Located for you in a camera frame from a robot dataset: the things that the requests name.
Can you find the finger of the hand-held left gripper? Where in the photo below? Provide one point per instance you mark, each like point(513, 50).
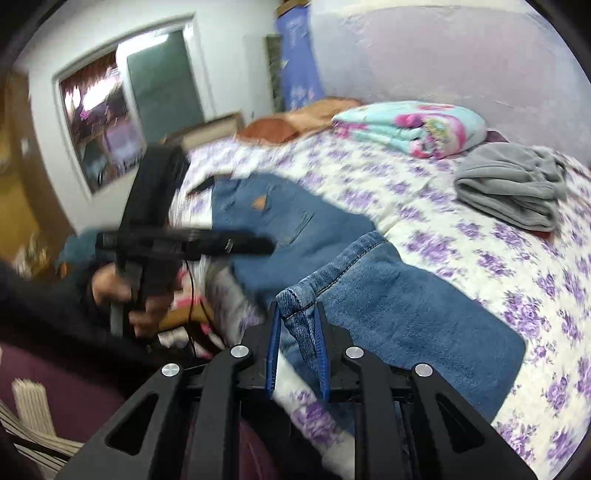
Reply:
point(231, 242)

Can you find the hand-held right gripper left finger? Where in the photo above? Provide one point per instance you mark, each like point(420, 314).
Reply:
point(273, 353)

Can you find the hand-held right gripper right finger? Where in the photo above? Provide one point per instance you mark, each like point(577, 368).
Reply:
point(322, 353)

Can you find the blue denim pants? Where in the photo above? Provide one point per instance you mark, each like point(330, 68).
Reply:
point(415, 314)

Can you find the person's left forearm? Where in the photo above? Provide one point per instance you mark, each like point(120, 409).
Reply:
point(46, 318)

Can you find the person's left hand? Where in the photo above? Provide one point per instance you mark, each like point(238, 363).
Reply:
point(108, 288)

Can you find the pink floral cloth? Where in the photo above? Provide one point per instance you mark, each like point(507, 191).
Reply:
point(189, 300)

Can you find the teal cloth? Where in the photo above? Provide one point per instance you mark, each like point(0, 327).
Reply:
point(81, 249)

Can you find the white framed window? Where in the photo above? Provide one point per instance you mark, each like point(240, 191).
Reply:
point(138, 92)

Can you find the wooden cabinet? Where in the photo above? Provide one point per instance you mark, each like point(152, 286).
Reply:
point(23, 198)

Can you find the orange brown pillow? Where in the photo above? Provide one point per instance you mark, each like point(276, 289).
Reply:
point(295, 122)

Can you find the purple floral bed quilt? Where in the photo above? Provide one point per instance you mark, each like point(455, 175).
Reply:
point(461, 258)

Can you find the green picture panel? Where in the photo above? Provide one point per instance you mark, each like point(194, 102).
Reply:
point(273, 74)

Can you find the maroon cloth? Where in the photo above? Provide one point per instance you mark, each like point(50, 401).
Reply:
point(69, 397)

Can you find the folded floral blanket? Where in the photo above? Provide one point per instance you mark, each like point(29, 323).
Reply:
point(406, 127)

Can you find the cardboard box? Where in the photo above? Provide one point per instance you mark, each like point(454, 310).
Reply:
point(293, 5)

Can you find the folded grey garment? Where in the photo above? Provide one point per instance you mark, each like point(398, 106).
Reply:
point(508, 189)

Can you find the striped cloth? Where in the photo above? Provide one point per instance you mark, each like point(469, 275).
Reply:
point(32, 415)

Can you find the red cloth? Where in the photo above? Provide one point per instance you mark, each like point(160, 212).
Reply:
point(542, 234)

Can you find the wooden frame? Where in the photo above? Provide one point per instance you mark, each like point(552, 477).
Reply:
point(207, 129)

